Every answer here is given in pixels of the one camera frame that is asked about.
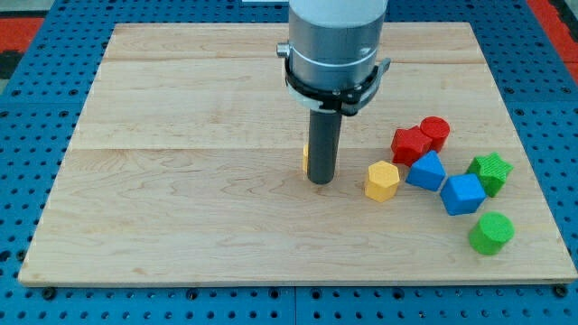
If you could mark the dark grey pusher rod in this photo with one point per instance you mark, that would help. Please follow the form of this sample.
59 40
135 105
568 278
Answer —
323 143

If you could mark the black clamp bracket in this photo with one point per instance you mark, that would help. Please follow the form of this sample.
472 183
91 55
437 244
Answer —
346 102

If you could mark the blue triangle block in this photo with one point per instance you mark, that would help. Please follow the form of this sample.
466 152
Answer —
427 172

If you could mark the blue cube block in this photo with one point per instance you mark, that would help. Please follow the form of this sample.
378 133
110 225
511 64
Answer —
462 194

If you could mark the red star block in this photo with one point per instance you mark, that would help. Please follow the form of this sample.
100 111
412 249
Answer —
409 145

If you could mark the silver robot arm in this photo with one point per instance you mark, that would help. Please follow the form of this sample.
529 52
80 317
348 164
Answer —
333 44

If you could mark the wooden board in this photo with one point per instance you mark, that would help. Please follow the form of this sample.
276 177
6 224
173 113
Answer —
185 170

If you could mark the yellow hexagon block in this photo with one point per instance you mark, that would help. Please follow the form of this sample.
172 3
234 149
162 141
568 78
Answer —
381 181

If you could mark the green cylinder block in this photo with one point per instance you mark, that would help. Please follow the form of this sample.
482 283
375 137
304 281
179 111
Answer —
491 233

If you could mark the red cylinder block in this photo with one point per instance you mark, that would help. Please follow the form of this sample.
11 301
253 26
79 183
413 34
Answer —
437 129

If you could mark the green star block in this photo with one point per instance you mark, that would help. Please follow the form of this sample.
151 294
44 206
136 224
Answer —
492 171

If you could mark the yellow heart block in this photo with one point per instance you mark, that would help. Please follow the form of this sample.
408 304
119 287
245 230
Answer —
305 158

